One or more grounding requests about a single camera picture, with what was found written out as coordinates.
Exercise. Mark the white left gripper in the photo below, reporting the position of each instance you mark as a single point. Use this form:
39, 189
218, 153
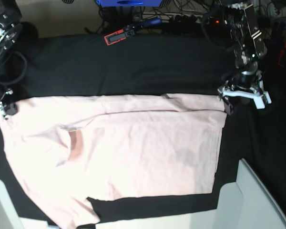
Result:
247, 85

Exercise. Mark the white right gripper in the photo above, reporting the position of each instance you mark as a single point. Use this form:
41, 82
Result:
7, 107

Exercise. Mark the pink T-shirt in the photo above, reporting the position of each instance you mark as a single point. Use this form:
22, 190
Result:
65, 150

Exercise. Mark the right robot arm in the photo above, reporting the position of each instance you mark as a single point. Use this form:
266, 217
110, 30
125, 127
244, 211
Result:
10, 28

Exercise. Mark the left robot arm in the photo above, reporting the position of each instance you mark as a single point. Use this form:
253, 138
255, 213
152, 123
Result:
246, 38

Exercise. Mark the black table cloth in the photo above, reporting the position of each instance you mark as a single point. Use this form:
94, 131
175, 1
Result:
156, 64

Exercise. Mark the red clamp right edge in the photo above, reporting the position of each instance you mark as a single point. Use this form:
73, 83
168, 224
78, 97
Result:
281, 56

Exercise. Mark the blue box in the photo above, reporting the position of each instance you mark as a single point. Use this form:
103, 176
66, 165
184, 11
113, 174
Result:
135, 3

